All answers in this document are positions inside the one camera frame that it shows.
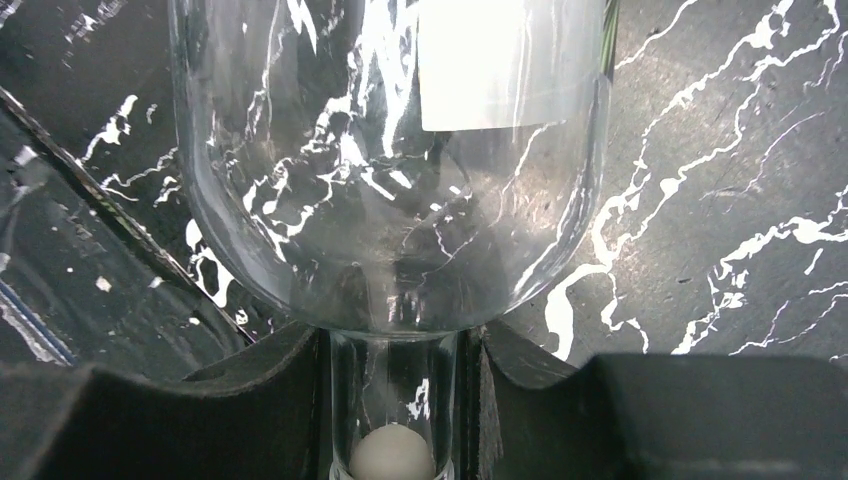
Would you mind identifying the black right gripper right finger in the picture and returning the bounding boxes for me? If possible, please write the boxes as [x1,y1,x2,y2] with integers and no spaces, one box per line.
[463,321,847,479]

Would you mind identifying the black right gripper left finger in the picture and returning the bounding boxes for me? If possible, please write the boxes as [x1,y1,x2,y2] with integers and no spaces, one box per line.
[1,323,326,479]

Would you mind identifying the clear bottle silver cap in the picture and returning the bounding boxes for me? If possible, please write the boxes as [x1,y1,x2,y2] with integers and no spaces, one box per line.
[168,1,619,479]

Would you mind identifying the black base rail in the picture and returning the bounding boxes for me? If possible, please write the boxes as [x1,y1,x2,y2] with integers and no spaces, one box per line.
[1,94,249,380]

